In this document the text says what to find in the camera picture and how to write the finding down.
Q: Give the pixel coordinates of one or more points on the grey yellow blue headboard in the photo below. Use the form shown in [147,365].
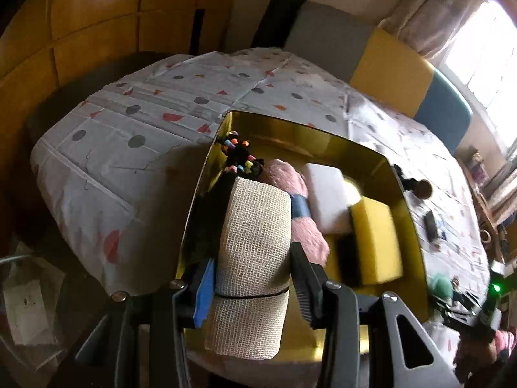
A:
[387,60]

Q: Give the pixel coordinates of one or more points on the gold rectangular tin box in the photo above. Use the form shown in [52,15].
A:
[282,133]

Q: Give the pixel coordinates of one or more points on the glass side table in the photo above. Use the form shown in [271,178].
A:
[24,355]

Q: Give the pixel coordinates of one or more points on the brown round wooden object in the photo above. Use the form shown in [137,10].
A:
[424,189]

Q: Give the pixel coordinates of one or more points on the beige patterned curtain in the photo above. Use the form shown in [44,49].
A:
[436,12]

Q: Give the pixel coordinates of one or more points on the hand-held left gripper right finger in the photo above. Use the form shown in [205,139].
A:
[307,287]

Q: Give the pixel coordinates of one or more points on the small dark cloth item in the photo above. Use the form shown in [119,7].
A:
[431,224]

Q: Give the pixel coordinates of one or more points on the black scrunchie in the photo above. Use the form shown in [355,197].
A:
[406,182]

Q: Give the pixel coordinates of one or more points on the yellow sponge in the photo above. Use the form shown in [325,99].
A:
[375,234]

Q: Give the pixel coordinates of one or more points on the person's right hand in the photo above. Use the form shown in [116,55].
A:
[474,353]

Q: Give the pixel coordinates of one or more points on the pink yarn skein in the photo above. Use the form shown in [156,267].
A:
[282,173]

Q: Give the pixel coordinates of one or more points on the wooden windowsill shelf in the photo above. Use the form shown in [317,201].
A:
[486,218]

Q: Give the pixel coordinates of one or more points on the window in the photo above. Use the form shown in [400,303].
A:
[484,48]

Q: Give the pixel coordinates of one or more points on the white sponge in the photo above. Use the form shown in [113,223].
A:
[325,198]

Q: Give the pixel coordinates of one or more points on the black rolled mat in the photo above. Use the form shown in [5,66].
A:
[282,12]

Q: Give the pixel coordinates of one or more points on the beige bandage roll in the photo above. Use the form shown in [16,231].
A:
[252,242]

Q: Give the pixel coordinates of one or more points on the green plush item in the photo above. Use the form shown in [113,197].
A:
[441,286]

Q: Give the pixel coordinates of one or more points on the printed white bed sheet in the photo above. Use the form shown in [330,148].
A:
[141,101]

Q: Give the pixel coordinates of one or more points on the wooden wardrobe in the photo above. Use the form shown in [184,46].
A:
[101,16]

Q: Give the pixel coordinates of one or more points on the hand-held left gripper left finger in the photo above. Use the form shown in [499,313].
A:
[204,291]

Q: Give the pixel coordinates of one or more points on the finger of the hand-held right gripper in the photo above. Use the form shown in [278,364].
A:
[452,315]

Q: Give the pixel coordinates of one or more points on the white paper sheets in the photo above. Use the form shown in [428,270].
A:
[28,307]

